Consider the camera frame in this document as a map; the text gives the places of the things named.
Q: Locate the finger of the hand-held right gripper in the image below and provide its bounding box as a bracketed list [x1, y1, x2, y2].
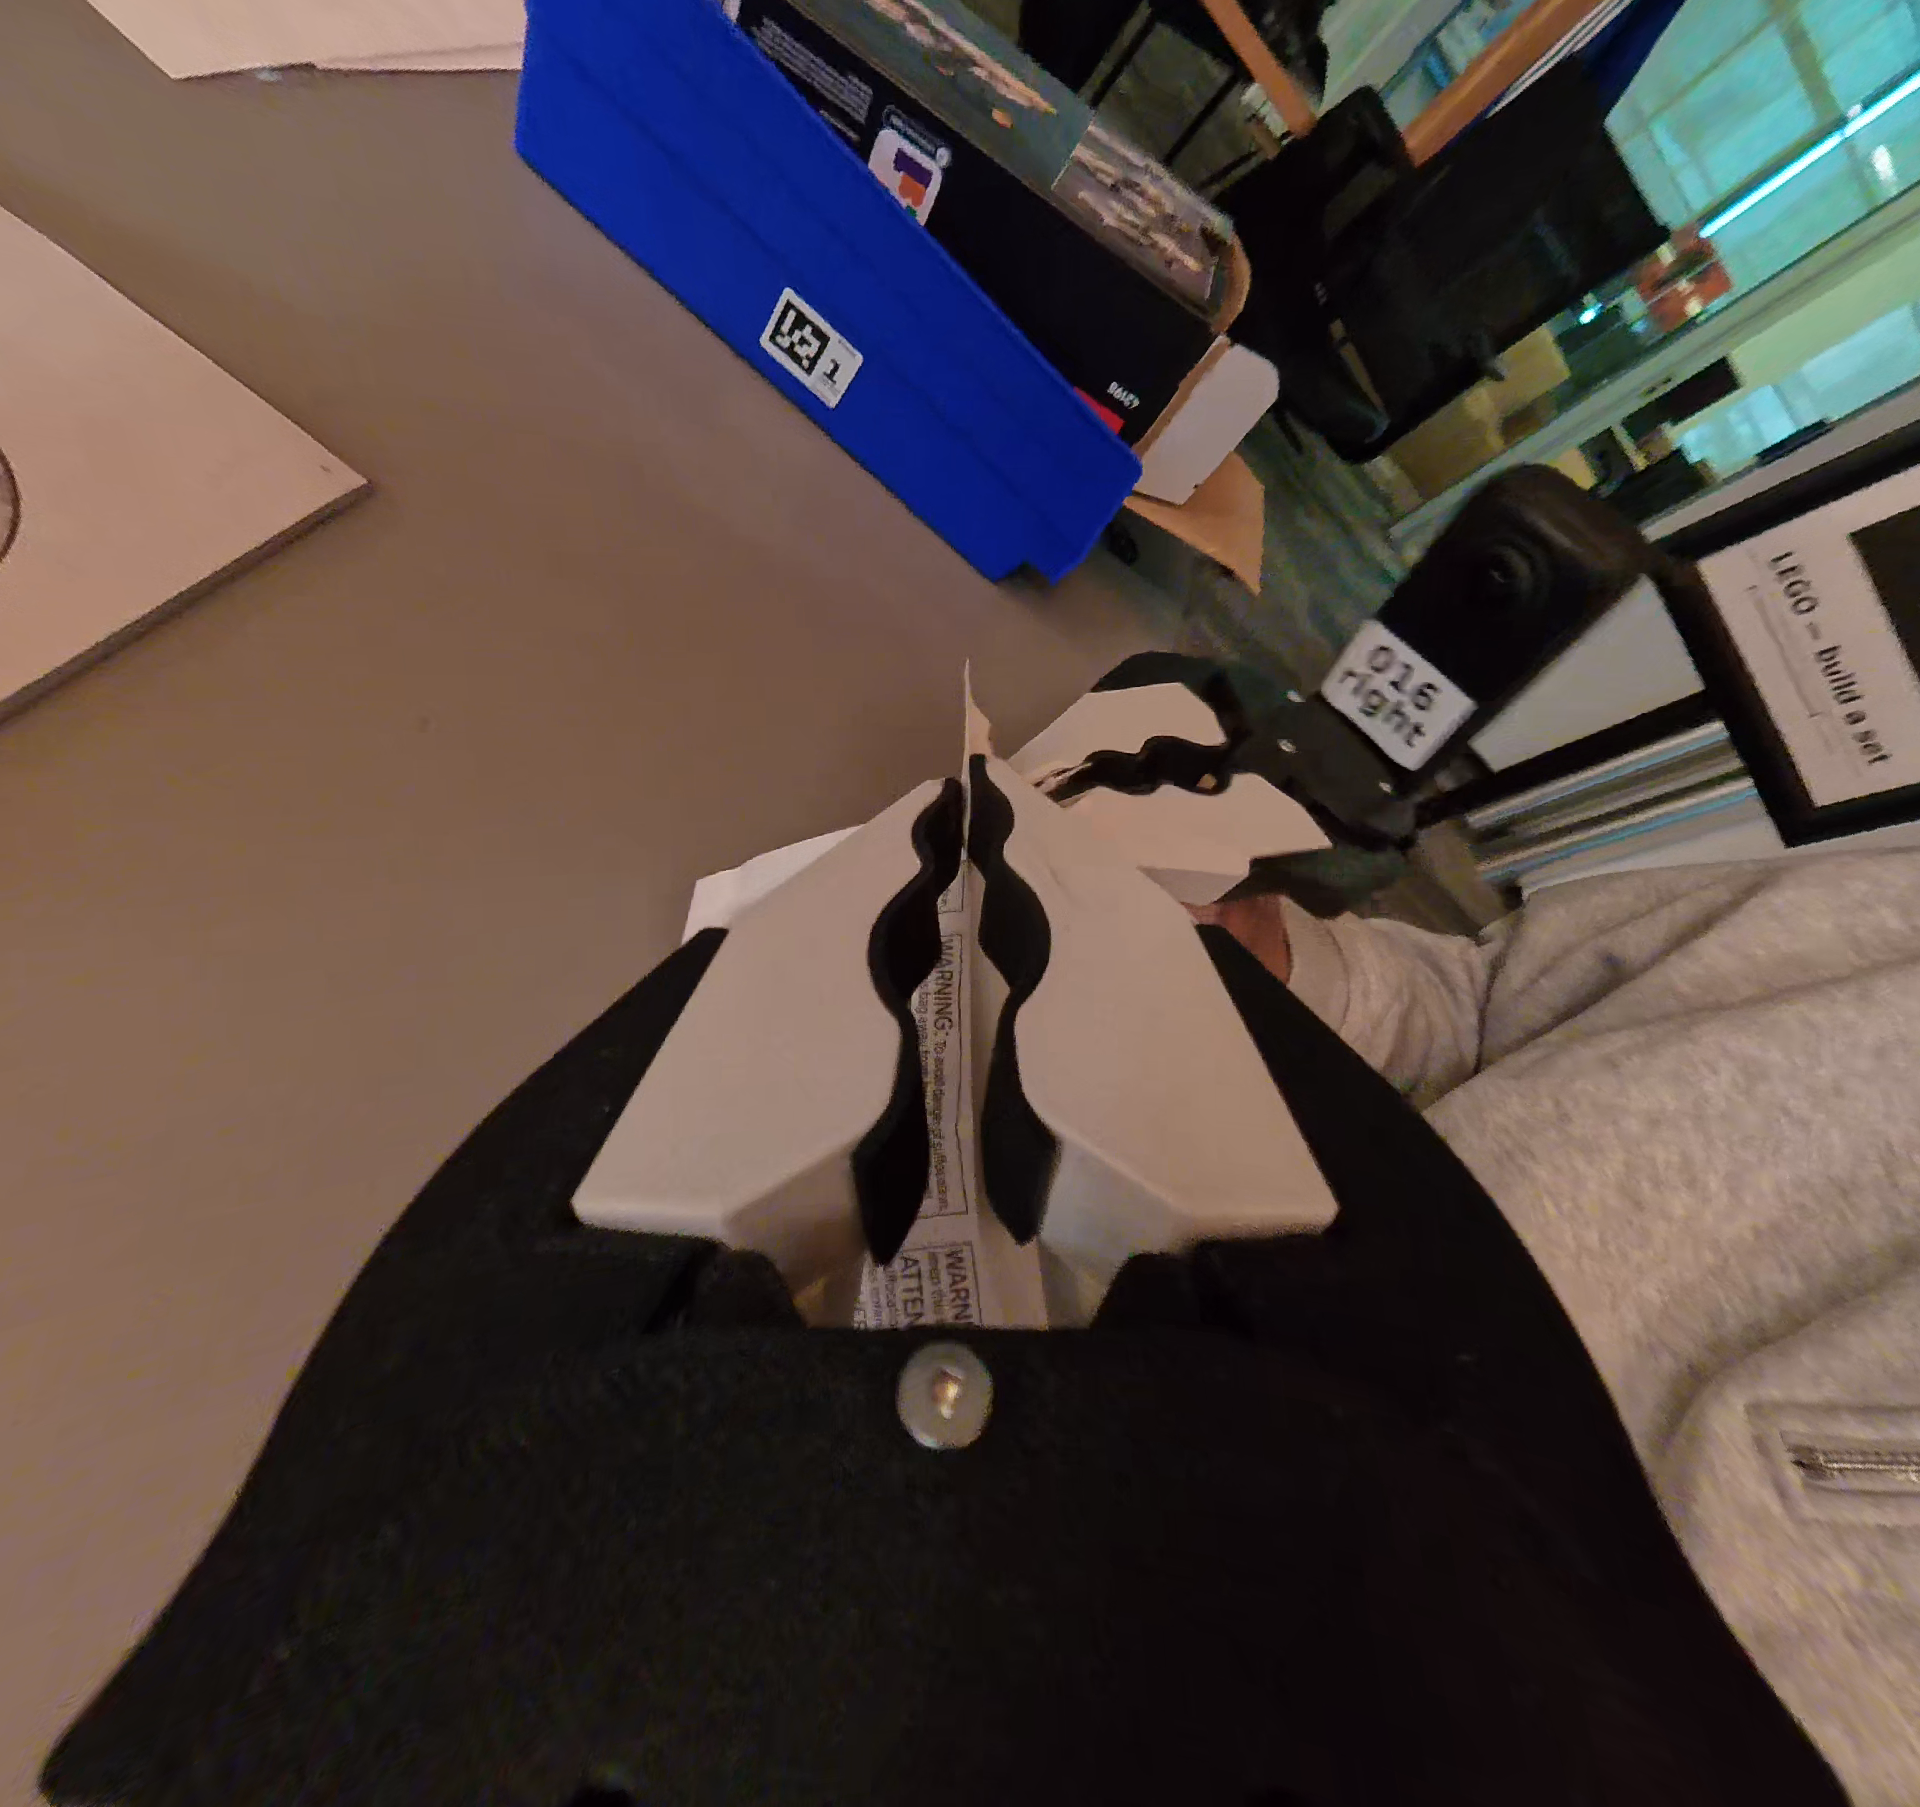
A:
[1007, 682, 1247, 803]
[1058, 772, 1335, 911]

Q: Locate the black toy set box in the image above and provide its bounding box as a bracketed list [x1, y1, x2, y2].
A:
[631, 0, 1281, 594]

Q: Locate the person's right hand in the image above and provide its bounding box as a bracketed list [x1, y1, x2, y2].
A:
[1196, 891, 1297, 986]

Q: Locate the blue plastic bin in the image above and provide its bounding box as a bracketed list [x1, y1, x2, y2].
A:
[512, 0, 1144, 585]

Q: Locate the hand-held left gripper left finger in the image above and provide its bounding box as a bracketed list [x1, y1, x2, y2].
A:
[571, 776, 966, 1323]

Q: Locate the metal rail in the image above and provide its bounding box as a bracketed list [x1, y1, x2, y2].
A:
[1462, 718, 1764, 887]

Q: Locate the black office chair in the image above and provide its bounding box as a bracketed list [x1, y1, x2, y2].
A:
[1230, 67, 1673, 466]

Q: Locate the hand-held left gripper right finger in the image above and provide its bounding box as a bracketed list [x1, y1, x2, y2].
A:
[966, 758, 1338, 1290]

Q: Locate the person's right forearm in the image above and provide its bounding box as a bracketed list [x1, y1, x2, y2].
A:
[1282, 908, 1515, 1107]

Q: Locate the black framed white sign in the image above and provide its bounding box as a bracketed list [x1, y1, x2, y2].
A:
[1665, 464, 1920, 852]

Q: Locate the white instruction booklet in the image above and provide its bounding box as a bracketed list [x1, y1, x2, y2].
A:
[0, 0, 533, 727]

